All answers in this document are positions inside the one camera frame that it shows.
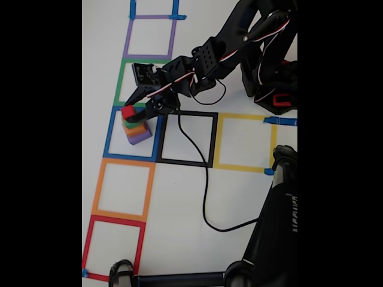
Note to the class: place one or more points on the blue tape strip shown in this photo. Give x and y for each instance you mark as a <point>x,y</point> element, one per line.
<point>133,7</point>
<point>284,121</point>
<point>176,7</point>
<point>268,172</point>
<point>85,272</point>
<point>181,17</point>

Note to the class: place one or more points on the yellow square frame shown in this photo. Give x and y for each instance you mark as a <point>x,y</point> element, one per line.
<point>239,168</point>

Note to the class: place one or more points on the green square block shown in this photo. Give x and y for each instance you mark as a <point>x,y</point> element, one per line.
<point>129,123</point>

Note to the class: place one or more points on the large purple square block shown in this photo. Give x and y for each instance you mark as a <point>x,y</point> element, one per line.
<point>139,139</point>

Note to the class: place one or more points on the blue square frame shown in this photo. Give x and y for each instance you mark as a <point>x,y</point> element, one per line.
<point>131,157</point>

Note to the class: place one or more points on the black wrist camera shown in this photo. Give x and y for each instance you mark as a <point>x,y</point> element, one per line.
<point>164,103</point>

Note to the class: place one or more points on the black tripod stand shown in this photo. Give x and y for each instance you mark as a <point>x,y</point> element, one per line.
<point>269,239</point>

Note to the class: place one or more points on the red square frame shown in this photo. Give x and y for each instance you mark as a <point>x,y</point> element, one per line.
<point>115,220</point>

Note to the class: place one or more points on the orange square block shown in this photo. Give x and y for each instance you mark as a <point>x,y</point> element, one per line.
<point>134,131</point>

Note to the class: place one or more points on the green square frame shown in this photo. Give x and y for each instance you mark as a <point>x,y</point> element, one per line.
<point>118,89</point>

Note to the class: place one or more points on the black square frame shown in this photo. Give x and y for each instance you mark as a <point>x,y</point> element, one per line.
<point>185,163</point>

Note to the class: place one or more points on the small red cube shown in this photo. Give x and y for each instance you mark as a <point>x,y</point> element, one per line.
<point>128,111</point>

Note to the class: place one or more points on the purple square frame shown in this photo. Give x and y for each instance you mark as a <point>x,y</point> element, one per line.
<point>148,56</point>

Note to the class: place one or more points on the orange square frame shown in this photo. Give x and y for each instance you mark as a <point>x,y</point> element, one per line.
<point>119,216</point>

